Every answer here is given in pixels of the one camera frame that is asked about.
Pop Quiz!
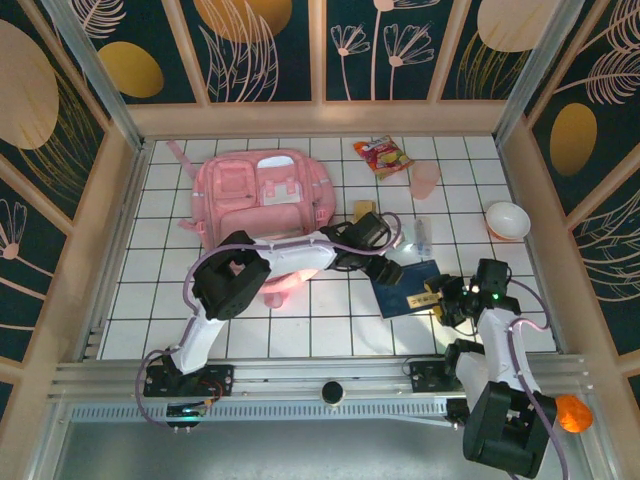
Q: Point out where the tan wooden block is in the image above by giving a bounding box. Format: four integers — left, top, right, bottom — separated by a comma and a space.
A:
351, 199, 378, 226

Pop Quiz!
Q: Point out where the dark blue book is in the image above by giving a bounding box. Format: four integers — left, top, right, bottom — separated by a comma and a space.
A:
369, 259, 444, 320

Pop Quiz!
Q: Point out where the pink backpack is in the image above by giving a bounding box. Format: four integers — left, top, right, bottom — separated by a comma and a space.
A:
167, 139, 337, 309

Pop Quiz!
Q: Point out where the colourful snack bag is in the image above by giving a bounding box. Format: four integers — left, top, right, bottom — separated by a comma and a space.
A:
352, 139, 417, 182

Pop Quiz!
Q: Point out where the translucent pink cup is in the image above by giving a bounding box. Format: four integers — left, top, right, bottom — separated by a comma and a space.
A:
409, 160, 442, 201

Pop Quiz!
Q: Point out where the white bowl with orange rim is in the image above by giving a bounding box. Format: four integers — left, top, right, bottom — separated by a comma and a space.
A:
484, 200, 532, 242

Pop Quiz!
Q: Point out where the black controller board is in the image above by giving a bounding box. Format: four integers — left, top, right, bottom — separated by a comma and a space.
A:
165, 403, 204, 433
446, 398, 471, 429

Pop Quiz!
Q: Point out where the black round knob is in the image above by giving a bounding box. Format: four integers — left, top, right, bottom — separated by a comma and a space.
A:
321, 380, 347, 405

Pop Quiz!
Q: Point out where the orange crumpled ball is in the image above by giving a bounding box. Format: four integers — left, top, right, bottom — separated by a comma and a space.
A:
555, 393, 594, 434

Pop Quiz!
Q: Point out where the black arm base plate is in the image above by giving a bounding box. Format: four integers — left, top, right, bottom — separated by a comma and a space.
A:
408, 358, 469, 396
143, 363, 237, 399

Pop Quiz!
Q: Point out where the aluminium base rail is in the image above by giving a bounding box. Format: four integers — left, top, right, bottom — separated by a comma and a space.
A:
47, 353, 591, 407

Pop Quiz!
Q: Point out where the perforated metal cable tray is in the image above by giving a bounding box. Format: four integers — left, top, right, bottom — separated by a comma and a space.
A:
68, 402, 454, 429

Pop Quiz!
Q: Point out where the aluminium frame post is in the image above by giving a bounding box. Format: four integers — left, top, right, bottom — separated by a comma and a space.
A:
491, 0, 587, 147
41, 0, 147, 152

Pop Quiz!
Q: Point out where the aluminium side rail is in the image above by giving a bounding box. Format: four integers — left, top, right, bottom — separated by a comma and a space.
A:
79, 142, 152, 362

